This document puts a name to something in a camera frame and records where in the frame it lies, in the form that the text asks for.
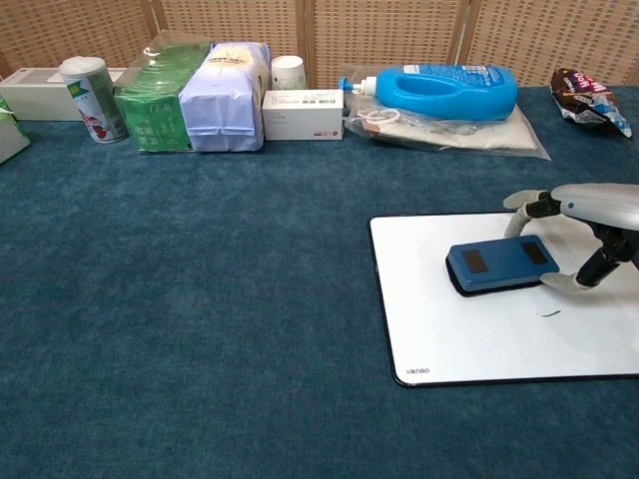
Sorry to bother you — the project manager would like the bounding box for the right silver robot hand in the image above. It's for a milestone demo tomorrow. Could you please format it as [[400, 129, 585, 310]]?
[[502, 183, 639, 295]]

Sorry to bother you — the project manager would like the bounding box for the blue board eraser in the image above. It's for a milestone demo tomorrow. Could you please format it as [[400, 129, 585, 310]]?
[[444, 234, 561, 299]]

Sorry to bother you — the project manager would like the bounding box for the white drawing board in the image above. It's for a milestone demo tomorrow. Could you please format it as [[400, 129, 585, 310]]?
[[367, 212, 639, 389]]

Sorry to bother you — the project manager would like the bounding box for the dark brown snack bag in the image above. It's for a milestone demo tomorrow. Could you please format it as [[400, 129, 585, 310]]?
[[549, 67, 634, 140]]

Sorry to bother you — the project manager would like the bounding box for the clear zip plastic bag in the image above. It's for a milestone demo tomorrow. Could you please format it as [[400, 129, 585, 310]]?
[[341, 63, 553, 162]]

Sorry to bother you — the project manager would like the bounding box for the blue pump detergent bottle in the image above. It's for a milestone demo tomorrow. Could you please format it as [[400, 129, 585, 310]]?
[[337, 63, 519, 122]]

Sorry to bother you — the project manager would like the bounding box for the wicker folding screen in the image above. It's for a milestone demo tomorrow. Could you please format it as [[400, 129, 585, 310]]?
[[0, 0, 639, 91]]

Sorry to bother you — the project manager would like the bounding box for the small white carton box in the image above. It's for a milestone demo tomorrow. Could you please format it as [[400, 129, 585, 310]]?
[[262, 89, 345, 142]]

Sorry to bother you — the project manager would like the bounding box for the white paper cup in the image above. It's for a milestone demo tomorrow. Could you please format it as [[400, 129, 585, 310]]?
[[271, 55, 308, 92]]

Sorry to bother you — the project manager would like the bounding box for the lavender paper bag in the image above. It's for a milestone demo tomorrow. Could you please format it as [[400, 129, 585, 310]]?
[[179, 41, 273, 154]]

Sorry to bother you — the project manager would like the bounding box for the teal table mat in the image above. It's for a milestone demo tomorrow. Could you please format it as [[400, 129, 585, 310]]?
[[0, 85, 639, 479]]

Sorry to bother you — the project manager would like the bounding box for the green packet stack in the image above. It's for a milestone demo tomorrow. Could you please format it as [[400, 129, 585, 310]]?
[[113, 30, 214, 155]]

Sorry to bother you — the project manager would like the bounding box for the green white canister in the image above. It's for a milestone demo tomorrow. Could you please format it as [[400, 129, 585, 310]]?
[[59, 56, 130, 145]]

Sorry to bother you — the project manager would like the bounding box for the long white power strip box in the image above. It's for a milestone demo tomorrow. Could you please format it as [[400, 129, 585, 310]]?
[[0, 67, 130, 123]]

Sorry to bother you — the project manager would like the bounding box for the green tissue pack open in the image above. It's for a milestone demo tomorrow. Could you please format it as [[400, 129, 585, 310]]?
[[0, 95, 32, 166]]

